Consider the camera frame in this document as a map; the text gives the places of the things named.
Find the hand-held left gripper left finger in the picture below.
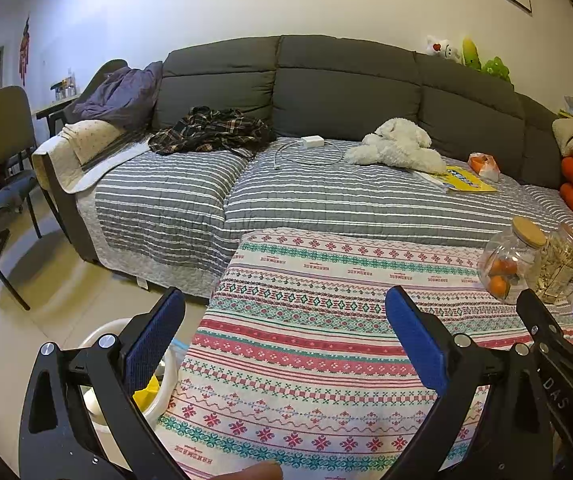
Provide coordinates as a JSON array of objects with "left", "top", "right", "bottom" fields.
[{"left": 16, "top": 287, "right": 190, "bottom": 480}]

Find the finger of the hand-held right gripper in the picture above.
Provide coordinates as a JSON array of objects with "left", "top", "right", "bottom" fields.
[{"left": 515, "top": 288, "right": 573, "bottom": 396}]

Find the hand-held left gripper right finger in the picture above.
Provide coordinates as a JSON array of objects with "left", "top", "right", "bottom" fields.
[{"left": 381, "top": 286, "right": 555, "bottom": 480}]

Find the white round bin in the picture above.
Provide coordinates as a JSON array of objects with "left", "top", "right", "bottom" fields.
[{"left": 77, "top": 317, "right": 180, "bottom": 433}]

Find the yellow wrapper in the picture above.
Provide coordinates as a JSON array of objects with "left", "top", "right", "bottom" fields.
[{"left": 133, "top": 374, "right": 161, "bottom": 413}]

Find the person's left hand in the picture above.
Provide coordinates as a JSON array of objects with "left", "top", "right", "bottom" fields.
[{"left": 216, "top": 461, "right": 283, "bottom": 480}]

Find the glass jar with wooden lid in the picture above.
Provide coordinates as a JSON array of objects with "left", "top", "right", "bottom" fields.
[{"left": 477, "top": 216, "right": 550, "bottom": 303}]

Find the yellow book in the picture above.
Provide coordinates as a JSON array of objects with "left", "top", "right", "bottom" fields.
[{"left": 414, "top": 165, "right": 498, "bottom": 195}]

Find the orange plastic bag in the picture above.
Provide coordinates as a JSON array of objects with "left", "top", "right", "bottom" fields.
[{"left": 468, "top": 152, "right": 501, "bottom": 182}]

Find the grey striped blanket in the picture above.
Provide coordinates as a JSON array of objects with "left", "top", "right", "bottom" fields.
[{"left": 74, "top": 135, "right": 573, "bottom": 301}]

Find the white plush dog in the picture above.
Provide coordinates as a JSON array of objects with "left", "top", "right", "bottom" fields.
[{"left": 344, "top": 118, "right": 446, "bottom": 173}]

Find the cream quilt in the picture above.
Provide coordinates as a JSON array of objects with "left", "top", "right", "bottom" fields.
[{"left": 31, "top": 120, "right": 152, "bottom": 196}]

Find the dark plaid shirt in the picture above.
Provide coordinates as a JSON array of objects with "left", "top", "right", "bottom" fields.
[{"left": 147, "top": 106, "right": 277, "bottom": 157}]

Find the purple grey cloth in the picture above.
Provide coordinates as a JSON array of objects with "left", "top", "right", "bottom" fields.
[{"left": 74, "top": 61, "right": 163, "bottom": 126}]

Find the small side table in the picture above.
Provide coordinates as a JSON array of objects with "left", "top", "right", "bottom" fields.
[{"left": 36, "top": 95, "right": 84, "bottom": 136}]

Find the green plush toy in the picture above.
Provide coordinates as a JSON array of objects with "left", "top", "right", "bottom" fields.
[{"left": 481, "top": 56, "right": 512, "bottom": 82}]

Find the grey sofa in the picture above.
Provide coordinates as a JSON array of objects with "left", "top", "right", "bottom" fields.
[{"left": 31, "top": 35, "right": 573, "bottom": 266}]

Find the row of small bottles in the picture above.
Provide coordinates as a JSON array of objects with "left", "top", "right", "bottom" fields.
[{"left": 50, "top": 74, "right": 77, "bottom": 101}]

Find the yellow green plush corn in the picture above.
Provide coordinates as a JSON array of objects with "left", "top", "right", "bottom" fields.
[{"left": 461, "top": 36, "right": 482, "bottom": 71}]

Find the white charger cable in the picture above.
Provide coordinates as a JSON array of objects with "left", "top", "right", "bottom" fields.
[{"left": 272, "top": 139, "right": 345, "bottom": 170}]

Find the black frame chair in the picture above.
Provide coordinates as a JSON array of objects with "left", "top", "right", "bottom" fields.
[{"left": 0, "top": 85, "right": 42, "bottom": 311}]

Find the red wall hanging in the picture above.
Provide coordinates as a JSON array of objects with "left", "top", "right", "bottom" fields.
[{"left": 19, "top": 17, "right": 32, "bottom": 86}]

